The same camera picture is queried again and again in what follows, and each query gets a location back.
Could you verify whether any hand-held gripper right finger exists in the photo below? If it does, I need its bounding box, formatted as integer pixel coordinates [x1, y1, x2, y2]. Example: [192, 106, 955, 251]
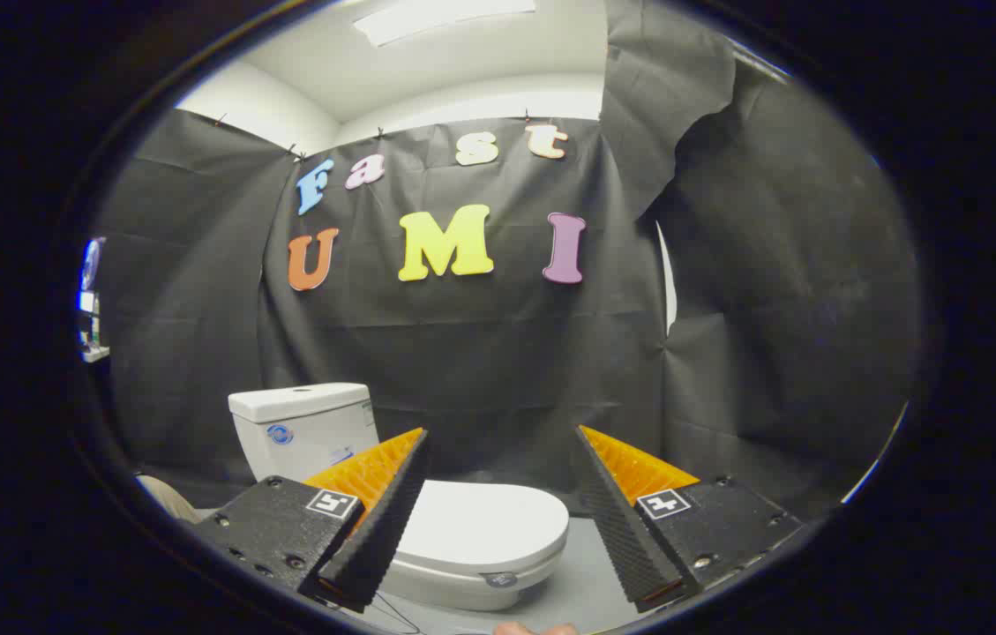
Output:
[574, 425, 805, 614]

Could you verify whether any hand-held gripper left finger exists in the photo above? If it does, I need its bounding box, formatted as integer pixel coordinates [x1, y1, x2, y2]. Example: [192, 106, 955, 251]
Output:
[196, 428, 431, 614]

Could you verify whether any white toilet lid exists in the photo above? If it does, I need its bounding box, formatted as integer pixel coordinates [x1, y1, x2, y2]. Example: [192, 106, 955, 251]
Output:
[392, 481, 570, 576]

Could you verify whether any black backdrop cloth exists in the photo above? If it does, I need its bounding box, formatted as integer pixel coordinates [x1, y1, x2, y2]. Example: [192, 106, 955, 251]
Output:
[96, 0, 922, 523]

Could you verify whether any tan cloth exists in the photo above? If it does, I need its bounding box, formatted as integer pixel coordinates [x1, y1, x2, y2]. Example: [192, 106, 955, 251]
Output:
[134, 474, 203, 525]

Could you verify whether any rectangular ceiling light panel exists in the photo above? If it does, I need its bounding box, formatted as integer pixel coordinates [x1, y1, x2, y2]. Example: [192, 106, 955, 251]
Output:
[353, 0, 537, 48]

